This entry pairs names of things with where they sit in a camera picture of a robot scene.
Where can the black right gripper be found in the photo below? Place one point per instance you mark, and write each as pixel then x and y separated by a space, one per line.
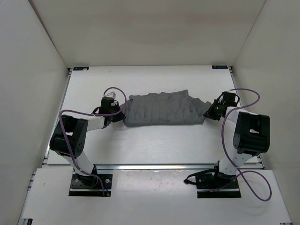
pixel 209 113

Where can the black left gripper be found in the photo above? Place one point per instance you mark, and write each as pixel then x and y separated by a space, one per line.
pixel 120 116

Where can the grey pleated skirt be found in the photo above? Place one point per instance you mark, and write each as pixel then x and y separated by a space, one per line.
pixel 167 109

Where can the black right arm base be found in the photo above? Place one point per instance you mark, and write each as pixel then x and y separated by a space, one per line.
pixel 210 186

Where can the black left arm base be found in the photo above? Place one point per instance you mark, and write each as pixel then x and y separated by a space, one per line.
pixel 90 186

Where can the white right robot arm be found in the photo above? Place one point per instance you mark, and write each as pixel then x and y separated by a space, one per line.
pixel 251 136

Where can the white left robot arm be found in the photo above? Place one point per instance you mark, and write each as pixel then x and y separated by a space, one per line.
pixel 68 139

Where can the blue right corner label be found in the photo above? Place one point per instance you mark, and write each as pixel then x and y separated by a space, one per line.
pixel 219 67

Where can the blue corner label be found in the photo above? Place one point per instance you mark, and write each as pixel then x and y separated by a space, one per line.
pixel 219 67
pixel 80 68

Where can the blue left corner label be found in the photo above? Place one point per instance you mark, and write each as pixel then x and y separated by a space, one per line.
pixel 80 68

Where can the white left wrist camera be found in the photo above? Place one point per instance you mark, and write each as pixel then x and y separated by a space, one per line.
pixel 111 95

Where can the aluminium table front rail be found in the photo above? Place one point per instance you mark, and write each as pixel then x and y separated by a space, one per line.
pixel 258 165

